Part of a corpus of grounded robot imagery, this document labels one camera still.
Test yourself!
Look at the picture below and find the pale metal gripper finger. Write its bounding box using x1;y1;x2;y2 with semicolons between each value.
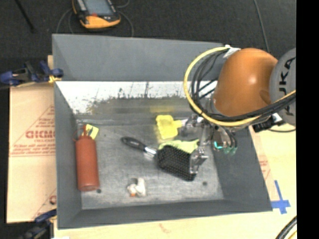
188;158;201;176
192;147;209;163

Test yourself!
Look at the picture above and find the light green cloth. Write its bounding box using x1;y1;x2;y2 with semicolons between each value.
158;138;200;155

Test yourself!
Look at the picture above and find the black hairbrush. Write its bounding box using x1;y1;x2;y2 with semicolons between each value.
121;136;198;182

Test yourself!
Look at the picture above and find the yellow plastic toy block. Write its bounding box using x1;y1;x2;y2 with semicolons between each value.
155;114;184;141

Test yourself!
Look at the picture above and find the white toy duck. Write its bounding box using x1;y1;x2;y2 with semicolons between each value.
127;177;147;198

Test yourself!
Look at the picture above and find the grey metal bin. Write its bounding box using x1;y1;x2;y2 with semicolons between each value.
51;33;273;230

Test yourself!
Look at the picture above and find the small yellow tag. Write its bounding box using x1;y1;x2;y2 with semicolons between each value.
86;123;100;139

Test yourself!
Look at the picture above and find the red-brown squeeze bottle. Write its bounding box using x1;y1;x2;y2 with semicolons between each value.
72;123;101;192

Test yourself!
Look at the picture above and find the brown cardboard board red print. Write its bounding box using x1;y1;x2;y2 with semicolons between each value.
5;81;279;224

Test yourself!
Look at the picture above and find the black cylinder on white bracket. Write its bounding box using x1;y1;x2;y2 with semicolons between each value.
252;113;284;133

